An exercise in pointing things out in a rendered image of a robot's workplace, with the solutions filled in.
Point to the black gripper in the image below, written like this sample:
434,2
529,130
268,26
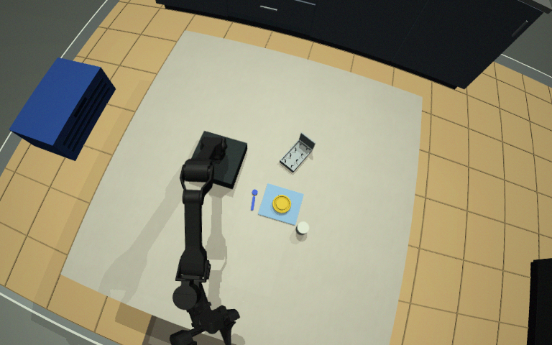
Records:
184,337

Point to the yellow plate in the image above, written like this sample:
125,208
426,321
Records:
281,204

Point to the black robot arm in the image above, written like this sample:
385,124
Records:
193,267

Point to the dark grey dish rack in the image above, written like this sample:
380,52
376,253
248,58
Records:
298,152

